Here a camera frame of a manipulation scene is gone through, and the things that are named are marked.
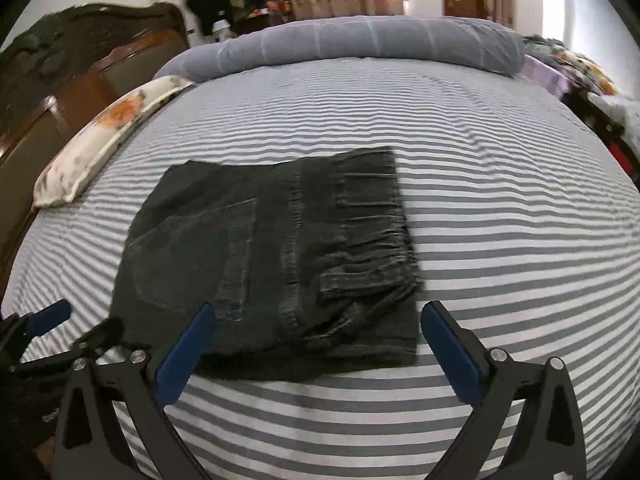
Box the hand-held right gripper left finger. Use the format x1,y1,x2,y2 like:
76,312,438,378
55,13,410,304
52,302,218,480

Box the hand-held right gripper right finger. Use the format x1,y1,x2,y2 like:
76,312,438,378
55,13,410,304
420,300,586,480

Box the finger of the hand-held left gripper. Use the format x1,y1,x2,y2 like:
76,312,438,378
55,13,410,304
0,299,73,358
10,317,126,376

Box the dark grey denim pants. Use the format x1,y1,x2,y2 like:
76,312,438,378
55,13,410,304
109,146,425,381

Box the grey white striped bed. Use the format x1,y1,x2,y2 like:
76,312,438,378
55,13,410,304
0,55,640,480

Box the carved wooden headboard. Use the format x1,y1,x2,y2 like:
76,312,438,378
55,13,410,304
0,2,190,281

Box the floral pillow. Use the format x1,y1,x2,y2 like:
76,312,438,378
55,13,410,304
32,75,196,209

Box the purple cloth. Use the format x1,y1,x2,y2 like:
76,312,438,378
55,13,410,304
520,54,571,103

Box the white floral cloth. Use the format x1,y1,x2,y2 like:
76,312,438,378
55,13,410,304
597,92,640,153

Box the pile of mixed clothes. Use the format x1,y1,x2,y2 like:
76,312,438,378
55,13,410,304
522,35,618,96

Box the grey bolster pillow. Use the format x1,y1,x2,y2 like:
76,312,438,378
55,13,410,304
152,16,526,83

